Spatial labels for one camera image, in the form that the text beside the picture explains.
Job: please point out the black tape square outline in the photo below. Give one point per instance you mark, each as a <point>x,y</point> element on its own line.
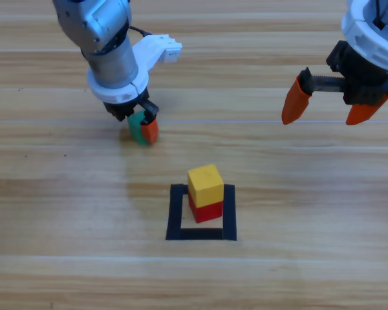
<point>176,219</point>

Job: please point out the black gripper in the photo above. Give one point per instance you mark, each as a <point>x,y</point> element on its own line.
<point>123,109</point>
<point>362,80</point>

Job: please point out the red wooden cube block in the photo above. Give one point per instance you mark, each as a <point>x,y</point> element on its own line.
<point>207,213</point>

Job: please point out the green wooden cube block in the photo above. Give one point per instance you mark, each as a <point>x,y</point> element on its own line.
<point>135,127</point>

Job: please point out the yellow wooden cube block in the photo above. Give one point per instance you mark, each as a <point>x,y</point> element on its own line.
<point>205,187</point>

